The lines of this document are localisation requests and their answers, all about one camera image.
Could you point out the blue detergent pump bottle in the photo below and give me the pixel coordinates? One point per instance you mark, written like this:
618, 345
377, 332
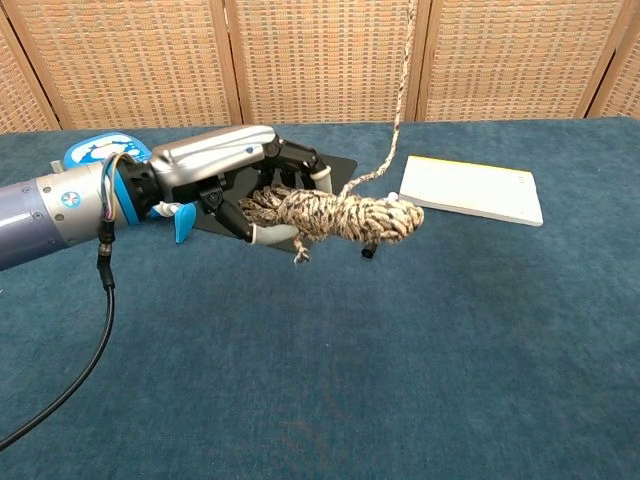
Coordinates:
100, 147

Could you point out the black mouse pad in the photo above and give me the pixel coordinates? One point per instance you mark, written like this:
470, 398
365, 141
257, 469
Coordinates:
342, 167

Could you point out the blue carpet table cover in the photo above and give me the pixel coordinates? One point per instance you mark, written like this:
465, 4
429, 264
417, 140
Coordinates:
320, 400

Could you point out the white black-capped marker pen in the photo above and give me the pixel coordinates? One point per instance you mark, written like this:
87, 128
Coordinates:
368, 251

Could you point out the woven wooden folding screen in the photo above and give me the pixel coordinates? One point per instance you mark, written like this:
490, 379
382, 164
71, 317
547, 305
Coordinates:
320, 60

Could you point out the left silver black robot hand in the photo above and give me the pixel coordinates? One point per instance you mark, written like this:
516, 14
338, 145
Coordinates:
210, 155

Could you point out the white notepad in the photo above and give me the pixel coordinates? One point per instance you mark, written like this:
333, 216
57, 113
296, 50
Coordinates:
470, 190

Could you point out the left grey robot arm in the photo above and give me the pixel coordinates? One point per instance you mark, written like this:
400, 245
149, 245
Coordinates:
40, 220

